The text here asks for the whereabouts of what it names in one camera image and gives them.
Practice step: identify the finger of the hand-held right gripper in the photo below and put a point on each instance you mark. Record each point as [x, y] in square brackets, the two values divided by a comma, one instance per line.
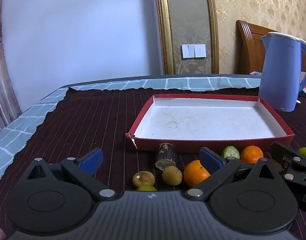
[288, 156]
[299, 178]

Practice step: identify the dark striped cloth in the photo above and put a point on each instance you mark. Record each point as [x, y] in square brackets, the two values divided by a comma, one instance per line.
[92, 120]

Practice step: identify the red cardboard tray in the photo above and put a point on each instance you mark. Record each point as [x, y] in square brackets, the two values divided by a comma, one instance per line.
[205, 120]

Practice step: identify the white wall switch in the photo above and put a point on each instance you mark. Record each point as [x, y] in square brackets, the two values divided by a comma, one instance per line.
[193, 51]

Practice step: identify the gold wall frame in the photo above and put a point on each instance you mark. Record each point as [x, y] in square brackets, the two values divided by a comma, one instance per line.
[164, 30]

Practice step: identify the dark sugarcane piece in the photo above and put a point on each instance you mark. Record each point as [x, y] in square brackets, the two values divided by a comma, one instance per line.
[165, 155]

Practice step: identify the blue electric kettle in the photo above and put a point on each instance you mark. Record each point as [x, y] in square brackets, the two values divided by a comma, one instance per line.
[278, 75]

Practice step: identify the orange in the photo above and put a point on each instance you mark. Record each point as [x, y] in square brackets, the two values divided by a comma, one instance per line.
[251, 153]
[194, 173]

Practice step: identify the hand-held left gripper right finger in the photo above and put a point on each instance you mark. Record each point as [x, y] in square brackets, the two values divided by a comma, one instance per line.
[210, 161]

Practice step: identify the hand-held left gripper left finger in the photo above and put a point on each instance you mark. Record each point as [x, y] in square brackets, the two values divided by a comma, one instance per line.
[91, 160]

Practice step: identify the green cucumber piece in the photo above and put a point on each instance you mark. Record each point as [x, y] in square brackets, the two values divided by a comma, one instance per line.
[230, 152]

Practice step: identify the brown longan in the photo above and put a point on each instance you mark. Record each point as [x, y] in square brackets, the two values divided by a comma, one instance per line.
[172, 175]
[143, 178]

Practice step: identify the green tomato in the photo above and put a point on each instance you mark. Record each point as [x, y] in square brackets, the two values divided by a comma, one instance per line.
[146, 188]
[303, 152]

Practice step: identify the wooden chair back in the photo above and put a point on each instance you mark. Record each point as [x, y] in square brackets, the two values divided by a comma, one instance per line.
[250, 50]

